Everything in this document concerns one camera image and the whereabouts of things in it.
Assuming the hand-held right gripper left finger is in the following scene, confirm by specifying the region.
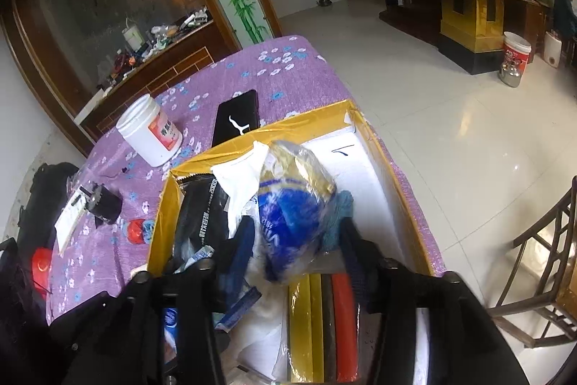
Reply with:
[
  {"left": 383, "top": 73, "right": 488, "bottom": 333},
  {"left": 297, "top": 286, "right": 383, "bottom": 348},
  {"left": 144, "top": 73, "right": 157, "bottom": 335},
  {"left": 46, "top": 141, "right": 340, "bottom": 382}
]
[{"left": 58, "top": 223, "right": 257, "bottom": 385}]

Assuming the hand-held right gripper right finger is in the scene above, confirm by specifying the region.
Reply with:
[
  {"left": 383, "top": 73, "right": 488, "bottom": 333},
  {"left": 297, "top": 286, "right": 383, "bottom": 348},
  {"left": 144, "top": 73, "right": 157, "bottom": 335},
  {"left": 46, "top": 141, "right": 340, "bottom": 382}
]
[{"left": 338, "top": 223, "right": 530, "bottom": 385}]

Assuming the blue knitted cloth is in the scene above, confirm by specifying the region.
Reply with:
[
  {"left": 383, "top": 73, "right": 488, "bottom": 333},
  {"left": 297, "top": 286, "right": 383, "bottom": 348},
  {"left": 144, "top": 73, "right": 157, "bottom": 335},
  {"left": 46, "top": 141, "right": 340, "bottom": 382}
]
[{"left": 322, "top": 190, "right": 354, "bottom": 253}]

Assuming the blue gold plastic bag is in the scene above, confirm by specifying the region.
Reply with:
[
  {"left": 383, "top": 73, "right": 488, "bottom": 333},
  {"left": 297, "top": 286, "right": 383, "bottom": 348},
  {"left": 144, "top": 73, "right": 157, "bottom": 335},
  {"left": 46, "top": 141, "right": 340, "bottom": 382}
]
[{"left": 255, "top": 140, "right": 338, "bottom": 286}]

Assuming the yellow cardboard box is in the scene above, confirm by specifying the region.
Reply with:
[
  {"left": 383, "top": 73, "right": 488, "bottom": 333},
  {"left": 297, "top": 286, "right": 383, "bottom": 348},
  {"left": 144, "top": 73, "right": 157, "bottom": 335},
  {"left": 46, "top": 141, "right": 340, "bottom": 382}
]
[{"left": 148, "top": 99, "right": 447, "bottom": 385}]

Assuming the black pouch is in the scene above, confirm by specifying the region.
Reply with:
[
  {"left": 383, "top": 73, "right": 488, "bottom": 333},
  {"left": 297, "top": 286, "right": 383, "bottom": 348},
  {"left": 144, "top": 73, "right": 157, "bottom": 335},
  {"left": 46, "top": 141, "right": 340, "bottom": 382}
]
[{"left": 173, "top": 173, "right": 233, "bottom": 273}]

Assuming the blue packet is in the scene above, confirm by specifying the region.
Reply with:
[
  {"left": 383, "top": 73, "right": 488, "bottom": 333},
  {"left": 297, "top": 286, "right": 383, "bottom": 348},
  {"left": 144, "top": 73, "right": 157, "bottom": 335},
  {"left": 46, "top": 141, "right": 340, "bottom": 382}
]
[{"left": 215, "top": 286, "right": 262, "bottom": 331}]

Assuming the gold red striped box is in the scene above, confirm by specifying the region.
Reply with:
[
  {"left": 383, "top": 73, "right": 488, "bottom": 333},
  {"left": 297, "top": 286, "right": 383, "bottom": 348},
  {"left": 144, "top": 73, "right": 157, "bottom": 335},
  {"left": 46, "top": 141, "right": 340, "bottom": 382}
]
[{"left": 287, "top": 272, "right": 364, "bottom": 383}]

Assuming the black phone box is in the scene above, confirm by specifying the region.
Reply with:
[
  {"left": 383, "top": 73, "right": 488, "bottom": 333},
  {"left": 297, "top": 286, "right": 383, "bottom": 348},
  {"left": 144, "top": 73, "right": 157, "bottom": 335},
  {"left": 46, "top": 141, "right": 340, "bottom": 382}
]
[{"left": 212, "top": 89, "right": 260, "bottom": 149}]

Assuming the black electric motor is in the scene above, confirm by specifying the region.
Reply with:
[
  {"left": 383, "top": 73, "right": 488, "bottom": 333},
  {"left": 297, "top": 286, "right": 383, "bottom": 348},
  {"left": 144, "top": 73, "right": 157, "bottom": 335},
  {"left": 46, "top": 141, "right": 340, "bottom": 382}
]
[{"left": 80, "top": 183, "right": 123, "bottom": 226}]

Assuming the white plastic jar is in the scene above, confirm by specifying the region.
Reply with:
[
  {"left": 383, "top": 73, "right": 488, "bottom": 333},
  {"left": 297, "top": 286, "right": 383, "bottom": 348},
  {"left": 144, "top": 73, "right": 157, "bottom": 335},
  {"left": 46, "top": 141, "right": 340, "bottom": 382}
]
[{"left": 116, "top": 93, "right": 183, "bottom": 168}]

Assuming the white paper sheet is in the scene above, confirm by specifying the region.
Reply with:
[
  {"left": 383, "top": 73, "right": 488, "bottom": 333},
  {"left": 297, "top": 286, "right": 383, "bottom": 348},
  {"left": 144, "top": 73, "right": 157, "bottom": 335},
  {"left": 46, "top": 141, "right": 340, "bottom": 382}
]
[{"left": 54, "top": 193, "right": 91, "bottom": 255}]

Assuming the purple floral tablecloth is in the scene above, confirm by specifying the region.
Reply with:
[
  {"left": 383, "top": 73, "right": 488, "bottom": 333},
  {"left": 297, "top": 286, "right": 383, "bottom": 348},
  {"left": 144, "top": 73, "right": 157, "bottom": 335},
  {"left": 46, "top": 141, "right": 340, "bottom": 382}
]
[{"left": 45, "top": 34, "right": 445, "bottom": 325}]

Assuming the wooden chair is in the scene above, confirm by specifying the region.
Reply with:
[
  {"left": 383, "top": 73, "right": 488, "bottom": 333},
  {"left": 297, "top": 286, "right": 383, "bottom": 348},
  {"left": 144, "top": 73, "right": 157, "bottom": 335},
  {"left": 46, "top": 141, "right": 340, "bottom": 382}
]
[{"left": 484, "top": 175, "right": 577, "bottom": 350}]

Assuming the black bag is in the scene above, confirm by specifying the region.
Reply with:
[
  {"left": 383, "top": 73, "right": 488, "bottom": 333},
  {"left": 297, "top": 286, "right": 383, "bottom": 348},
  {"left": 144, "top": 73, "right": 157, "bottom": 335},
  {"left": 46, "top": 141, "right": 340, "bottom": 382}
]
[{"left": 18, "top": 162, "right": 79, "bottom": 250}]

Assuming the black plastic device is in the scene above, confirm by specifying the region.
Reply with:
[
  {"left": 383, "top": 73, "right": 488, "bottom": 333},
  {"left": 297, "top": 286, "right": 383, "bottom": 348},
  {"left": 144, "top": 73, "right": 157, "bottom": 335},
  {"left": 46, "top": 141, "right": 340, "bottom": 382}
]
[{"left": 0, "top": 237, "right": 52, "bottom": 368}]

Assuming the pile of shelf clutter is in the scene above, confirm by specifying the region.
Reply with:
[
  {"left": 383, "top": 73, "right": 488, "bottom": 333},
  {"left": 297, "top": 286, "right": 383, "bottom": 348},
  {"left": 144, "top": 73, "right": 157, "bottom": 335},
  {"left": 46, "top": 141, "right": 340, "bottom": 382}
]
[{"left": 97, "top": 6, "right": 215, "bottom": 90}]

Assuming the metal kettle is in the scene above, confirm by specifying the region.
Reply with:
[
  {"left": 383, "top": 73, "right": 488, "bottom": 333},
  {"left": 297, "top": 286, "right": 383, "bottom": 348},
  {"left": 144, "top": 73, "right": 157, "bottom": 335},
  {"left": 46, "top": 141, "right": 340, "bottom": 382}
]
[{"left": 498, "top": 61, "right": 524, "bottom": 88}]

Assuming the white red bucket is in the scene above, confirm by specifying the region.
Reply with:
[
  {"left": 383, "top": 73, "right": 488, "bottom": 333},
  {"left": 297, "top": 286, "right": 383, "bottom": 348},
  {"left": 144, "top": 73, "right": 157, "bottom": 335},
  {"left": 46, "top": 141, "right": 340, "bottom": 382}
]
[{"left": 502, "top": 32, "right": 533, "bottom": 74}]

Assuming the white floor appliance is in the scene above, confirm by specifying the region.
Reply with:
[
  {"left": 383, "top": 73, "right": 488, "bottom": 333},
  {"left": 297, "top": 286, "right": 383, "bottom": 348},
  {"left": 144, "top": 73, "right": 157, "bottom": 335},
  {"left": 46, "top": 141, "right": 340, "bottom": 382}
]
[{"left": 544, "top": 31, "right": 564, "bottom": 67}]

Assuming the wooden side cabinet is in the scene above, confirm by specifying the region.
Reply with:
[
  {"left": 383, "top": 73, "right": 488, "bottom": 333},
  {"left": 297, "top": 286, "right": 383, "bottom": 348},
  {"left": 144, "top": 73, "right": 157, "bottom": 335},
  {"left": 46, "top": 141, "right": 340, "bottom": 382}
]
[{"left": 498, "top": 0, "right": 555, "bottom": 65}]

